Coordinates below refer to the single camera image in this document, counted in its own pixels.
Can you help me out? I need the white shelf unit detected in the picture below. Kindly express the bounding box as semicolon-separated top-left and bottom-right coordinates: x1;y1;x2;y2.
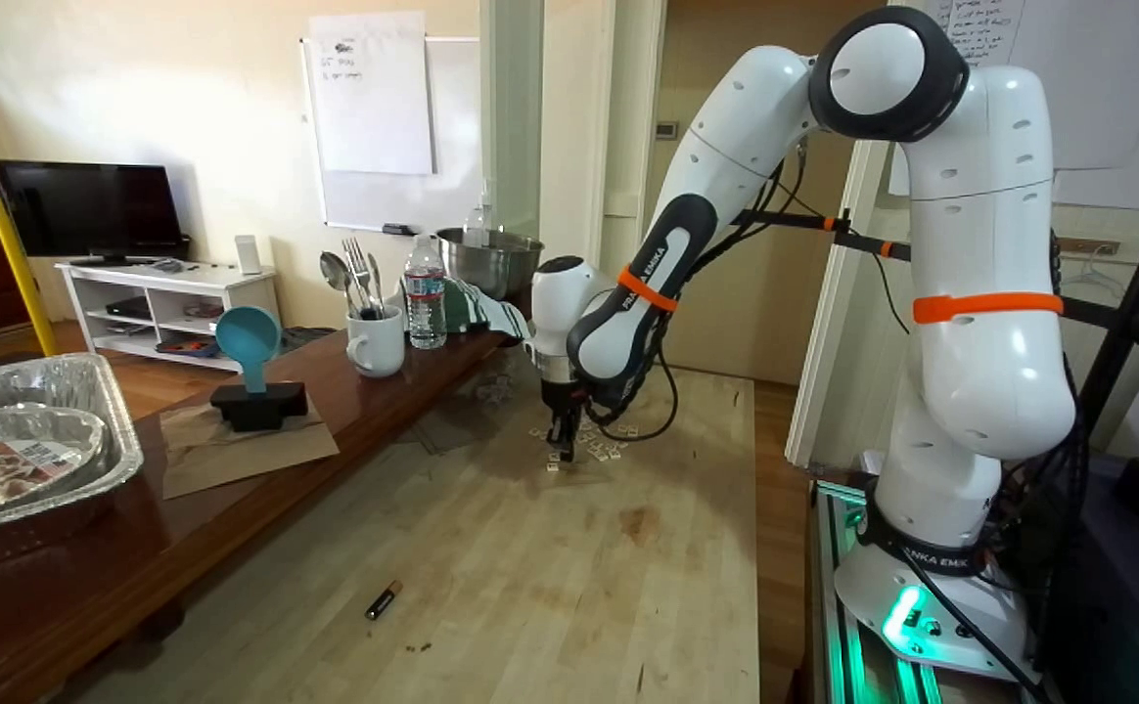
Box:
57;256;286;374

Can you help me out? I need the green striped white towel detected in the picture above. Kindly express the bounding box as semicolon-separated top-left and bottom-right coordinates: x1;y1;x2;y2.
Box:
444;279;541;353

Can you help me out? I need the black flat screen television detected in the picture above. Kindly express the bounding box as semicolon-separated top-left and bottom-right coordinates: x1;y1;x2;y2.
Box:
0;157;196;265

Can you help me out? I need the clear plastic water bottle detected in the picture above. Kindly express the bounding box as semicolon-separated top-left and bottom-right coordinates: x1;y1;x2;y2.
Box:
400;232;451;353

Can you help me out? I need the brown wooden counter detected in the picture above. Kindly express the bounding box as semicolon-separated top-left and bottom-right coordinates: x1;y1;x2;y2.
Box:
0;279;552;704

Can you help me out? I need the small crumpled foil tray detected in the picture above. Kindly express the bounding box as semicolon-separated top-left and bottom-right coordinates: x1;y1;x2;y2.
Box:
0;398;111;524

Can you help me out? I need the aluminium mounting frame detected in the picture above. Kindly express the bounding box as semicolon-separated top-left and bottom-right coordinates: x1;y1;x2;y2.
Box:
807;473;1052;704

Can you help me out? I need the brown cardboard sheet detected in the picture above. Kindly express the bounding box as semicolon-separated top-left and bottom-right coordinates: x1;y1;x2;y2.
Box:
153;387;344;504

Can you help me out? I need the metal spoon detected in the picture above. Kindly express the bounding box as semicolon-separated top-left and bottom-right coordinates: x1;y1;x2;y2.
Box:
316;247;359;318

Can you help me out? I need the small white box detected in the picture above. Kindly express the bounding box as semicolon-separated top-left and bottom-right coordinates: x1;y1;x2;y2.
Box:
231;232;267;279

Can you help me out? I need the black base block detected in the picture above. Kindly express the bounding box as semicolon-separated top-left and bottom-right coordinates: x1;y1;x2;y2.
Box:
209;379;312;432

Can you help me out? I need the black camera mount rod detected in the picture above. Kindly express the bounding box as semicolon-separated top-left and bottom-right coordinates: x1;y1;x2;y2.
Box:
735;202;1139;344

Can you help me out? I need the large aluminium foil tray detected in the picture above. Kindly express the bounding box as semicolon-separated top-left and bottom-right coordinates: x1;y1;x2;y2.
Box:
0;348;150;547

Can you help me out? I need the black tripod pole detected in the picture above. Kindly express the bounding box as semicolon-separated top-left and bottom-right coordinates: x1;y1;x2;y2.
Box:
1072;140;1139;440

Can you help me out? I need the whiteboard with handwriting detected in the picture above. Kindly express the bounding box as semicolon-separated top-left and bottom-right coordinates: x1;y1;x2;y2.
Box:
886;0;1139;215

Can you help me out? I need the clear pump dispenser bottle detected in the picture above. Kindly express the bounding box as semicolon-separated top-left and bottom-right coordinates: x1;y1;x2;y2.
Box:
462;196;501;250

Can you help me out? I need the white mug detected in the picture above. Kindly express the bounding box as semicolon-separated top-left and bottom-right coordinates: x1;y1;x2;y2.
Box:
344;303;410;382

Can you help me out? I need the white flipchart paper sheet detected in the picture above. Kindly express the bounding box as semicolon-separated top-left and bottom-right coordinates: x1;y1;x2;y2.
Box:
306;13;438;179

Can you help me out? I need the dark blue cabinet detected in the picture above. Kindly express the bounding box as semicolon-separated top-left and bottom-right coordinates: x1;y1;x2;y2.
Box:
1022;445;1139;704

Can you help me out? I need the pale kitchen utensil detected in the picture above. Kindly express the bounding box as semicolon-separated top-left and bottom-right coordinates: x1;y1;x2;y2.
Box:
342;234;389;318

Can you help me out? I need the yellow stick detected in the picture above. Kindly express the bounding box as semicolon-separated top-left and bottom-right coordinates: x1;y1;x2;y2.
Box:
0;191;63;359

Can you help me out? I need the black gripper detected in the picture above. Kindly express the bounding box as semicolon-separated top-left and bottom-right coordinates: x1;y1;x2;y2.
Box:
541;379;590;466

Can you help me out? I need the teal plastic funnel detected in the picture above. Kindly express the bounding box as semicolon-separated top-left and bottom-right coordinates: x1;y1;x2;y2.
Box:
213;303;286;393

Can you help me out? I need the black marker pen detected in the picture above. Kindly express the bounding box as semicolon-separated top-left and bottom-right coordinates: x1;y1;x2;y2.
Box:
359;578;406;627

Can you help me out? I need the steel mixing bowl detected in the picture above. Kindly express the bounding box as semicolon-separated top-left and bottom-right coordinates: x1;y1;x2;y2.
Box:
444;225;550;299

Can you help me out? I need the clear plastic wrap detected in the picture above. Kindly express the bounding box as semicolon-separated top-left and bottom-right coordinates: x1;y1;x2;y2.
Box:
468;359;530;412

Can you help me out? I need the wall whiteboard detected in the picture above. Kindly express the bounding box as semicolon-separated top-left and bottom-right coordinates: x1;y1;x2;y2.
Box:
299;30;490;234

